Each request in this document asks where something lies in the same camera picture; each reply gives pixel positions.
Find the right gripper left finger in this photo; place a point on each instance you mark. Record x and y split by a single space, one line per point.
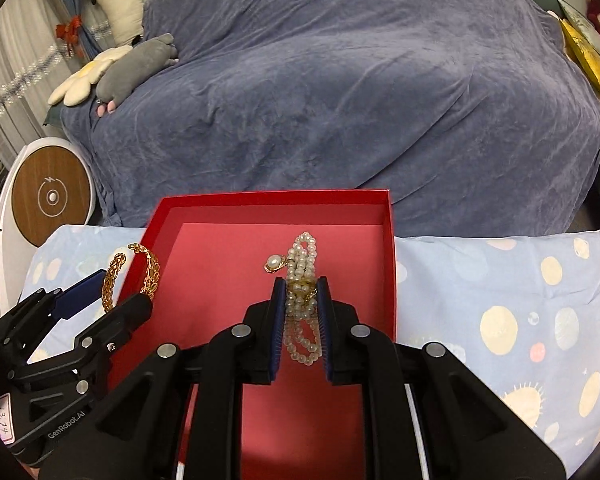
247 353

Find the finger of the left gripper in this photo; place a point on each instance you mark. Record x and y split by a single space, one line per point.
79 296
114 329

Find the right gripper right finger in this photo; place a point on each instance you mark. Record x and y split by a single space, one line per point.
356 354

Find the gold chain bangle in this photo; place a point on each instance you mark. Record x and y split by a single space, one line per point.
139 265

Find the round wooden white side table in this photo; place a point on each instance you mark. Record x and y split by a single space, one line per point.
47 186

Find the blue planet print cloth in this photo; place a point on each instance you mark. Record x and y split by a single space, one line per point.
522 313

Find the cream flower plush cushion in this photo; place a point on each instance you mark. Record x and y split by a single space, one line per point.
77 87

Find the grey plush toy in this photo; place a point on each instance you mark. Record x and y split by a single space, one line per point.
125 75

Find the white sheer curtain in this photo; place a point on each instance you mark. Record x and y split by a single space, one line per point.
33 62

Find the dark blue velvet blanket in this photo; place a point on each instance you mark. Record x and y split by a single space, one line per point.
467 111

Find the blue drape with red bow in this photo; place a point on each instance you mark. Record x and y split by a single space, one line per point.
72 32

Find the gold satin cushion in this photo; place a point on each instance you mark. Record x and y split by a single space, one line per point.
585 54

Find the silver grey cushion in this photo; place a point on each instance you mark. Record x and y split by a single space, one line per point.
582 24

